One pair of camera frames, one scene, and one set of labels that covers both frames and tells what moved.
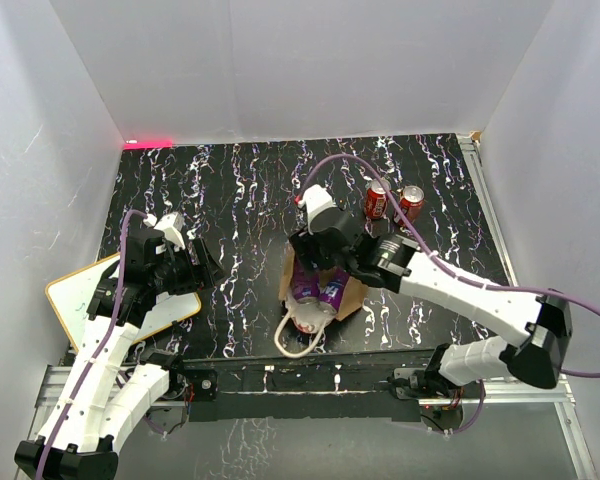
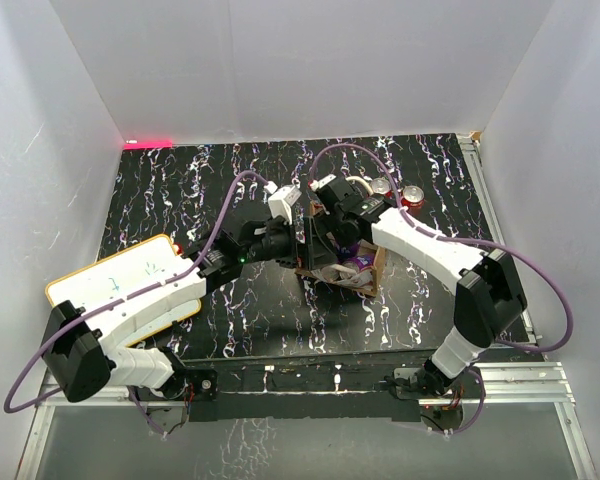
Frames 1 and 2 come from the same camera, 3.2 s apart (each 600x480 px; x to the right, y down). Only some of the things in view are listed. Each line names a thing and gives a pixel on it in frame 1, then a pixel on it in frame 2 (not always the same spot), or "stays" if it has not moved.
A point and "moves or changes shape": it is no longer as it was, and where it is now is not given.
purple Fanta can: [331, 294] moves or changes shape
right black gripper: [306, 242] -> [345, 240]
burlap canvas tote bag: [352, 302] -> [379, 253]
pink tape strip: [149, 144] stays
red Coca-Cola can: [412, 201] stays
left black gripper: [209, 272] -> [289, 261]
